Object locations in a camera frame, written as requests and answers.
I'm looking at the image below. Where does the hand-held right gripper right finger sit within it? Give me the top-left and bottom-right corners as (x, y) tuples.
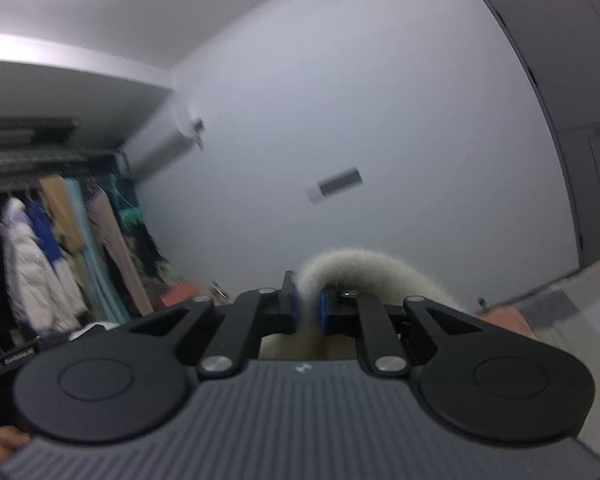
(318, 287), (485, 379)

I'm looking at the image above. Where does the metal clothes rail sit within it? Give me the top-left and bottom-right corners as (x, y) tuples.
(0, 151), (131, 179)

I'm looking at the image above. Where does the white air conditioner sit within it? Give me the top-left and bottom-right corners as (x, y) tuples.
(121, 102), (207, 182)

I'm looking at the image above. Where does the long grey wall switch panel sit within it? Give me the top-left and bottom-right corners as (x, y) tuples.
(307, 167), (364, 205)

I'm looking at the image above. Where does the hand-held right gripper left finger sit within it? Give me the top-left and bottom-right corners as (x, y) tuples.
(127, 270), (301, 381)

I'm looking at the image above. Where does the row of hanging clothes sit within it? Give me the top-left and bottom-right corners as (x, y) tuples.
(0, 172), (170, 343)

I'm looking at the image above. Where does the orange box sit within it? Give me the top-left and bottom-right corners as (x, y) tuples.
(159, 282), (199, 309)

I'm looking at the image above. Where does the cream striped fluffy sweater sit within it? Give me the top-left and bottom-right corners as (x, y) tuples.
(257, 247), (473, 361)

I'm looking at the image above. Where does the grey door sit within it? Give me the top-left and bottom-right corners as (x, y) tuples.
(471, 0), (600, 272)

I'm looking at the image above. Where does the patchwork quilt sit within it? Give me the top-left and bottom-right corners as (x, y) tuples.
(472, 259), (600, 466)

